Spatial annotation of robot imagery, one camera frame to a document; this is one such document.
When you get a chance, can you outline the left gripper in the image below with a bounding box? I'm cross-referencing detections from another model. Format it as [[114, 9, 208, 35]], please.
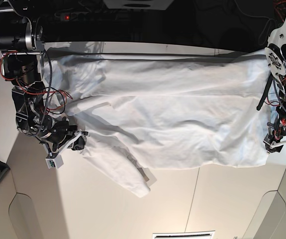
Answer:
[[265, 116, 286, 153]]

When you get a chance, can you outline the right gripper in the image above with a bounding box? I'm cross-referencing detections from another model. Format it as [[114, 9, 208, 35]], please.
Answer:
[[37, 117, 89, 153]]

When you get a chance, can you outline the white t-shirt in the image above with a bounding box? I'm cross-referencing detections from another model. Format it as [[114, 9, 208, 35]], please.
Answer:
[[44, 47, 270, 197]]

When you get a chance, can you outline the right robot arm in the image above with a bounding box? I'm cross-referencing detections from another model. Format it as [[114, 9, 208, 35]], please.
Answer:
[[0, 0, 88, 158]]

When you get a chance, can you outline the power strip with red light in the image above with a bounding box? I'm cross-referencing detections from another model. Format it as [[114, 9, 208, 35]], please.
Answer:
[[54, 12, 87, 21]]

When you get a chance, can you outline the white device at top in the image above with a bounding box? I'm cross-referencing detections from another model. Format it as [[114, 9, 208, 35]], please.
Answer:
[[103, 0, 174, 10]]

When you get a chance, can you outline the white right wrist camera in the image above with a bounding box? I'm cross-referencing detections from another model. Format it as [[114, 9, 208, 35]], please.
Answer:
[[45, 154, 64, 169]]

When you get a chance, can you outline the white cable on floor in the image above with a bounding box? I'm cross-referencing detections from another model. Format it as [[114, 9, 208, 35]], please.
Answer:
[[242, 9, 283, 48]]

